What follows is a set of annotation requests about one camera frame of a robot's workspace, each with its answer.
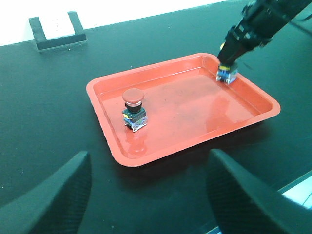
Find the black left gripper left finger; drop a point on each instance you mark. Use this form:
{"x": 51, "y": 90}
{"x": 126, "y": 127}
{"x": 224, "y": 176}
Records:
{"x": 56, "y": 206}

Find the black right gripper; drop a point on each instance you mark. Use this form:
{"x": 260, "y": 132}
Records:
{"x": 261, "y": 20}

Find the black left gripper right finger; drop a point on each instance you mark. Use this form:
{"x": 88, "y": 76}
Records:
{"x": 243, "y": 204}

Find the yellow mushroom push button switch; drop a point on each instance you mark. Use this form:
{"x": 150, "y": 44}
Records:
{"x": 227, "y": 68}

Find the red mushroom push button switch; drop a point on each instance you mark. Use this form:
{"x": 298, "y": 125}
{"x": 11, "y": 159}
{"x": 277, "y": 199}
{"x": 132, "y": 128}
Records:
{"x": 134, "y": 116}

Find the red plastic tray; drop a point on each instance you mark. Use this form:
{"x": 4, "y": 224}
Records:
{"x": 185, "y": 106}

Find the black white power outlet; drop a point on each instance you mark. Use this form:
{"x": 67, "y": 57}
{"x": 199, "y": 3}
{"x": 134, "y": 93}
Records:
{"x": 57, "y": 31}

